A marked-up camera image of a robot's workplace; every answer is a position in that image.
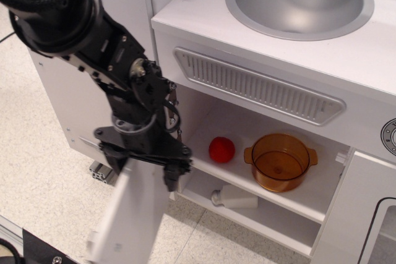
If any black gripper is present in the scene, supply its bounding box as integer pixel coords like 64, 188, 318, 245
94, 122, 192, 192

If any white cabinet door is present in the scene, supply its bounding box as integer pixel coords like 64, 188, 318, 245
88, 160, 170, 263

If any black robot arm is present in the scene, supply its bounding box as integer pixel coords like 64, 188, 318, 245
1, 0, 192, 192

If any white toy kitchen cabinet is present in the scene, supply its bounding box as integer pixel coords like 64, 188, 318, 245
27, 0, 396, 264

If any aluminium extrusion foot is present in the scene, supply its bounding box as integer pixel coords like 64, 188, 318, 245
89, 161, 118, 186

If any red ball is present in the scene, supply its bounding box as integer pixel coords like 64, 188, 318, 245
209, 137, 236, 163

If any white plastic bottle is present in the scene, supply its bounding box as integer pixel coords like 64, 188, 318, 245
211, 184, 259, 209

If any orange transparent pot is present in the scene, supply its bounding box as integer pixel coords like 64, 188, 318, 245
244, 134, 318, 192

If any silver vent grille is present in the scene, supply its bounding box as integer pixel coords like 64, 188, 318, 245
173, 47, 347, 126

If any silver round sink bowl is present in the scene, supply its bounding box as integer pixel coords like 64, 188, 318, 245
225, 0, 374, 41

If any silver oven dial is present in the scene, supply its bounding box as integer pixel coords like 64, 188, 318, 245
381, 119, 396, 155

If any white oven door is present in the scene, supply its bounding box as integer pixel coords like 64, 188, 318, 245
358, 197, 395, 264

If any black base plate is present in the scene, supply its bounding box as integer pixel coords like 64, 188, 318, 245
22, 229, 77, 264

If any black braided cable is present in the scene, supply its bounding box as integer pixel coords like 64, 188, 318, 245
0, 237, 24, 264

